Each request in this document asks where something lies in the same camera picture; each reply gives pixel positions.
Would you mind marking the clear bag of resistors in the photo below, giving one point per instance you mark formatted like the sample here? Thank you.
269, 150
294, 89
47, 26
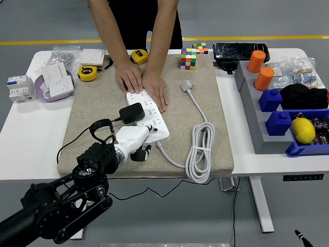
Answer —
307, 77

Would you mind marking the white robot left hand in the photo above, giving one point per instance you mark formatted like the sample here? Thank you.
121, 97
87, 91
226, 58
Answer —
131, 136

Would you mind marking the blue block with knob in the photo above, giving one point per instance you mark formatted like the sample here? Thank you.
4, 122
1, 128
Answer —
278, 124
270, 100

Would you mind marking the blue storage bin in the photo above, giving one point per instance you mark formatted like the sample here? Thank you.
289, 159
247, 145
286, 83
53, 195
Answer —
300, 150

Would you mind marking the clear bag of screws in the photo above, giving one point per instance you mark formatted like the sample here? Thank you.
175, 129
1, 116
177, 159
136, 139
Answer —
61, 56

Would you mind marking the person's left forearm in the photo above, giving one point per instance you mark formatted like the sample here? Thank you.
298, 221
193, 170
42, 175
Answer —
163, 33

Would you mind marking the purple bowl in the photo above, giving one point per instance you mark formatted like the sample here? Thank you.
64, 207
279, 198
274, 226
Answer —
42, 96

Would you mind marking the black cloth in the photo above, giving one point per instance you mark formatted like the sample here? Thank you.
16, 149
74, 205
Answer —
303, 97

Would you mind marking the yellow tape measure black label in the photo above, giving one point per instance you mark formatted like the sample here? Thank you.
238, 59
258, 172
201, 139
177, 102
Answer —
87, 73

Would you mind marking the white table leg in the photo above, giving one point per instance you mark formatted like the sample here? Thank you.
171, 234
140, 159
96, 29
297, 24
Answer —
78, 234
262, 205

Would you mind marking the large colourful puzzle cube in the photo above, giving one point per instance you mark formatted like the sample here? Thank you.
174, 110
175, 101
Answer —
188, 59

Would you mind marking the person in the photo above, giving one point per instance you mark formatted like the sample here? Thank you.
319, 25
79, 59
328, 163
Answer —
138, 20

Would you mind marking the yellow lemon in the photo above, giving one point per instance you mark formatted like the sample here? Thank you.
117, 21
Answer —
303, 131

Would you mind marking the dark packets in bin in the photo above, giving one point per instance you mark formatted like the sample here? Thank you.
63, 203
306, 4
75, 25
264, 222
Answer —
321, 128

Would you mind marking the black table control panel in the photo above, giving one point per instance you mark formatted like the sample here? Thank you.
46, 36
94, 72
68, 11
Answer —
303, 177

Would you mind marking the yellow tape measure silver clip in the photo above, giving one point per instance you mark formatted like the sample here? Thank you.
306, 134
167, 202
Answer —
140, 56

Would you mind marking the grey metal table bracket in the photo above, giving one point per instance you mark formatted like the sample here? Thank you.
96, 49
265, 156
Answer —
226, 184

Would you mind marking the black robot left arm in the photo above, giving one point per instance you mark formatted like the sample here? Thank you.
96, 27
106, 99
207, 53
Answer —
84, 195

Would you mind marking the white wall switch panel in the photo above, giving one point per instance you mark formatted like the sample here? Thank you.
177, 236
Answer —
91, 57

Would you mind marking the orange cylinder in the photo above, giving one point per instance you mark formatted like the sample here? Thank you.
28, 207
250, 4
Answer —
264, 79
256, 61

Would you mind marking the small colourful puzzle cube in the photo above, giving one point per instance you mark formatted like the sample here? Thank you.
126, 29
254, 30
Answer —
201, 48

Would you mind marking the white double switch panel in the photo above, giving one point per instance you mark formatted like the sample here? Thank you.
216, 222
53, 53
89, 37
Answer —
54, 72

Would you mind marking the white wall socket panel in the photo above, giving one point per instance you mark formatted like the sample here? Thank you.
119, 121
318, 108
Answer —
61, 87

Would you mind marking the grey stepped stand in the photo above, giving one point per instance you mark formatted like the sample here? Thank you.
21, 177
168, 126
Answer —
257, 133

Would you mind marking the person's right hand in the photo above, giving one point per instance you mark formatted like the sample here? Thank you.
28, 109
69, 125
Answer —
129, 77

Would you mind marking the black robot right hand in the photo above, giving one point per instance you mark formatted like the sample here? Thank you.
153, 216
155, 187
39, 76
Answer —
300, 238

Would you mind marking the small white plastic piece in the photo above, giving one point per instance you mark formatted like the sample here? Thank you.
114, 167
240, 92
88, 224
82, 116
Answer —
44, 88

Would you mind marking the black plastic tray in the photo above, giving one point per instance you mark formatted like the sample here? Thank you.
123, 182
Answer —
236, 50

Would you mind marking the white circuit breaker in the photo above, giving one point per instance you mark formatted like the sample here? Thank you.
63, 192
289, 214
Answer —
19, 88

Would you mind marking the white power strip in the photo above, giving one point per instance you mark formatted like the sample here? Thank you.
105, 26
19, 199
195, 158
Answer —
154, 113

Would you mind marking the grey-brown fabric mat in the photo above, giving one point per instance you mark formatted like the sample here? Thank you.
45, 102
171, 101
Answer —
180, 115

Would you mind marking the person's right forearm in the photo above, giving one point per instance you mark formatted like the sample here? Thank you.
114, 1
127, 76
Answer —
108, 31

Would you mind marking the person's left hand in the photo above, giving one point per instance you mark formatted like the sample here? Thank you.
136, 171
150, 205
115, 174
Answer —
155, 88

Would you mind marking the black power adapter plug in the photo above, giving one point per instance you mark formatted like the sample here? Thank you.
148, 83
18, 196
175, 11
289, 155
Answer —
132, 113

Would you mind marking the clear bag of parts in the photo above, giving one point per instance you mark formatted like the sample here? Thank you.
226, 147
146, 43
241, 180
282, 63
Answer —
281, 77

